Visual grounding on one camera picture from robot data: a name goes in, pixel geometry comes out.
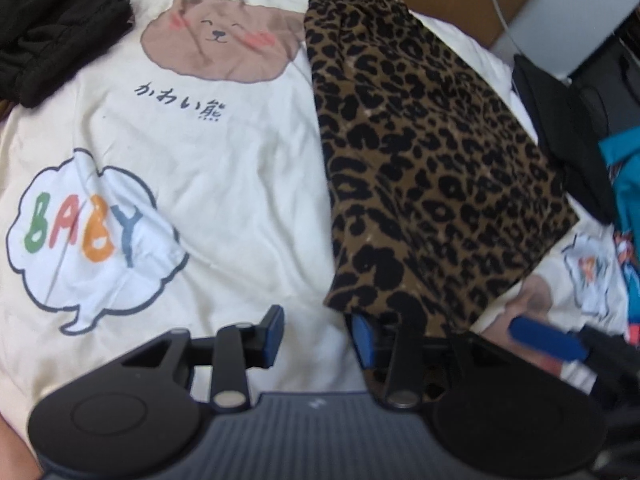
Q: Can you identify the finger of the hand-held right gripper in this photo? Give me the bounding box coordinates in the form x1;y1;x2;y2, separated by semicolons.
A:
507;315;640;401

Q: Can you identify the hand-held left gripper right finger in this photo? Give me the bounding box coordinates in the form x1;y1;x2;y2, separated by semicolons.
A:
350;310;511;411

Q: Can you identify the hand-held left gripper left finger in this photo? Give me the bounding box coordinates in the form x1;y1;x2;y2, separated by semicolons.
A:
117;304;286;412

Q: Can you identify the leopard print skirt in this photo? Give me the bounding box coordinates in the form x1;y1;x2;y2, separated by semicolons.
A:
302;0;581;341

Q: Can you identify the white printed blanket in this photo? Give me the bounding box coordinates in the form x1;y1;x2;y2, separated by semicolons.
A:
0;0;640;441

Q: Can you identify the teal printed cloth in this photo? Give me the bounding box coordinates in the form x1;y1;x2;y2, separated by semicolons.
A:
597;127;640;346

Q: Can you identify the folded black garment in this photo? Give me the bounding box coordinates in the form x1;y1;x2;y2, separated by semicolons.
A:
511;52;621;223

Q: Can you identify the crumpled black garment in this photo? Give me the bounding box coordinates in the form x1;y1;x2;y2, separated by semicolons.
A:
0;0;136;108

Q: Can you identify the white cable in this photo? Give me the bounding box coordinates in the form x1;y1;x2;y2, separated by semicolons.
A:
470;0;526;56

